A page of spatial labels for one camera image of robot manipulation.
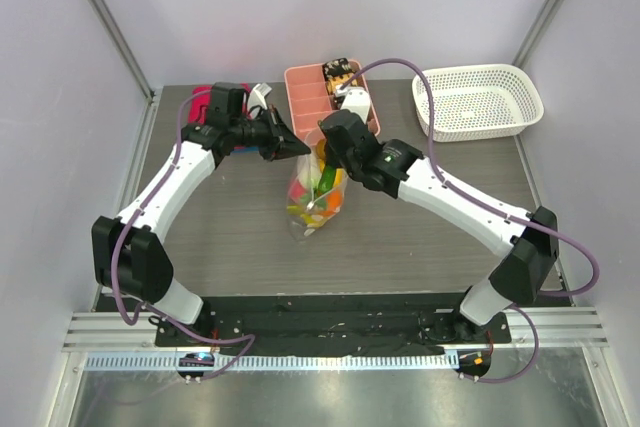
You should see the black patterned sock roll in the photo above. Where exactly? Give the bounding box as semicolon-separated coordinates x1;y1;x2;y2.
322;58;354;80

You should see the blue folded cloth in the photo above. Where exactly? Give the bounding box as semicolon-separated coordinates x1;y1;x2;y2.
234;147;259;153

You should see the yellow bell pepper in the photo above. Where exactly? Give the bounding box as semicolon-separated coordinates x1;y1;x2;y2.
333;169;346;186

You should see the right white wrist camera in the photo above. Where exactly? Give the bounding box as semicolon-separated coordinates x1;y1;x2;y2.
334;87;372;123

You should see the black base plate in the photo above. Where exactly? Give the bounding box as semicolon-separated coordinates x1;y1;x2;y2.
154;289;514;356

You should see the brown kiwi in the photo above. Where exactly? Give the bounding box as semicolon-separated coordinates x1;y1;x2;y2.
316;142;326;160

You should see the yellow banana bunch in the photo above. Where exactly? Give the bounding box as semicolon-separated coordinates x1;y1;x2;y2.
286;205;336;230

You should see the pink divided organizer tray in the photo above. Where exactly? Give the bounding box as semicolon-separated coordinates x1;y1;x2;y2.
284;59;380;140

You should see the white perforated plastic basket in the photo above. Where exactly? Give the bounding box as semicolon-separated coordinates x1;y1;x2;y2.
411;64;544;143

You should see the white radish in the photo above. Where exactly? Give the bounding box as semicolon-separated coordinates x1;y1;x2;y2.
296;154;322;191

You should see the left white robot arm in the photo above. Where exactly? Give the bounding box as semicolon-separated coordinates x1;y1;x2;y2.
91;82;310;346

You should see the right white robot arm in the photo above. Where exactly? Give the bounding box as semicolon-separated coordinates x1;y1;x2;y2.
319;110;559;342

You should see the yellow patterned sock roll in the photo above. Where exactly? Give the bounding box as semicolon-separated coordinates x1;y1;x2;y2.
325;74;351;95

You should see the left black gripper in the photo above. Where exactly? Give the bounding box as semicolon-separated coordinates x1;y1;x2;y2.
229;104;311;162

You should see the red apple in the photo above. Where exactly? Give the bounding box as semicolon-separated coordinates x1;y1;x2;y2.
288;180;310;203

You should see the white slotted cable duct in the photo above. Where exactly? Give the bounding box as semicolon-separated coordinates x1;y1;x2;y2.
84;351;459;372

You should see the red folded cloth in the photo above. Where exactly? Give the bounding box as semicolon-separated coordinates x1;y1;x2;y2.
188;84;251;123

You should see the orange fruit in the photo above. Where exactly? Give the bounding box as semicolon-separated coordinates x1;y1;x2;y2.
325;190;344;213

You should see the clear polka dot zip bag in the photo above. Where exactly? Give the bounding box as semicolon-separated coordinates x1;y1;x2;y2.
286;128;348;241

